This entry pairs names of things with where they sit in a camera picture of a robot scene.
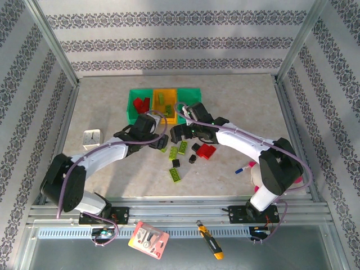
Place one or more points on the small lime lego brick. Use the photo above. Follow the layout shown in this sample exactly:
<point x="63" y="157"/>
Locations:
<point x="163" y="150"/>

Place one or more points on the long lime lego brick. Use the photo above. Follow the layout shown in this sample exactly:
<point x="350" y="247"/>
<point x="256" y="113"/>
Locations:
<point x="175" y="175"/>
<point x="161" y="99"/>
<point x="173" y="153"/>
<point x="168" y="110"/>
<point x="182" y="147"/>

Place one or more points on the red lego brick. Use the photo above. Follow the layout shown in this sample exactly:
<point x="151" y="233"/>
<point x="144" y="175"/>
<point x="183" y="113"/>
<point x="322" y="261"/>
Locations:
<point x="146" y="101"/>
<point x="137" y="103"/>
<point x="211" y="153"/>
<point x="202" y="151"/>
<point x="144" y="110"/>

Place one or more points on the small black lego brick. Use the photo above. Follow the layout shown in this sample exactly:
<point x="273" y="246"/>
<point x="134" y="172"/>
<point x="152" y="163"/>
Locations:
<point x="192" y="159"/>
<point x="176" y="163"/>
<point x="195" y="146"/>

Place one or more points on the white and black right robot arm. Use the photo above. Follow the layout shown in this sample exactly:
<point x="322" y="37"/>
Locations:
<point x="242" y="140"/>

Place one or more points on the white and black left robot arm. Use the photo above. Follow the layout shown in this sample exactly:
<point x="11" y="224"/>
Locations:
<point x="98" y="156"/>

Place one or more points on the yellow plastic bin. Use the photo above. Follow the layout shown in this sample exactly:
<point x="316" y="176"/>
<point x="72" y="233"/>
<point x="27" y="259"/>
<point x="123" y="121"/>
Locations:
<point x="157" y="108"/>

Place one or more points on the white square clock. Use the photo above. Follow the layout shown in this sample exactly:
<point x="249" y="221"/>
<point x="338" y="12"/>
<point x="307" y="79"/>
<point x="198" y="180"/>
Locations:
<point x="92" y="137"/>

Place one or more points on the blue and white marker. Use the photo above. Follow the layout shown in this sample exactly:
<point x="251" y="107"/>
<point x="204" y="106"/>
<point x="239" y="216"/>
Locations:
<point x="240" y="170"/>

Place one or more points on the white and pink plush toy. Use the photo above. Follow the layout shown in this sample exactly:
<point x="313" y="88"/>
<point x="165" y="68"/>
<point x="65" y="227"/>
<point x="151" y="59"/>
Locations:
<point x="255" y="175"/>

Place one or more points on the red blister pack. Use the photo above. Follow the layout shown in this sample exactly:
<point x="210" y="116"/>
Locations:
<point x="149" y="239"/>

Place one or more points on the small electronics board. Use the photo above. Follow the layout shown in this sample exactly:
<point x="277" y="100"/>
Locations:
<point x="260" y="232"/>
<point x="102" y="233"/>

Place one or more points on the yellow and black utility knife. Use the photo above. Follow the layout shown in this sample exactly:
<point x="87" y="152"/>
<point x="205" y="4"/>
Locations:
<point x="209" y="240"/>

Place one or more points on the aluminium mounting rail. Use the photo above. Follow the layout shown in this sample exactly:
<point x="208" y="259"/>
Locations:
<point x="174" y="209"/>

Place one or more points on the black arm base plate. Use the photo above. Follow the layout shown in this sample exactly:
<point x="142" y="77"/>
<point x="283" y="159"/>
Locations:
<point x="121" y="215"/>
<point x="236" y="213"/>

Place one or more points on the aluminium side rail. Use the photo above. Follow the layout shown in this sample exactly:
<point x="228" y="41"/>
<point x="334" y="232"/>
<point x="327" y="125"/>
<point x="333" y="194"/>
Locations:
<point x="288" y="112"/>
<point x="63" y="135"/>

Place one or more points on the aluminium corner post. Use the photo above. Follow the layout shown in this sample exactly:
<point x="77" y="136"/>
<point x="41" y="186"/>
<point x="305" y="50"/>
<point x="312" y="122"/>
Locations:
<point x="298" y="42"/>
<point x="54" y="42"/>

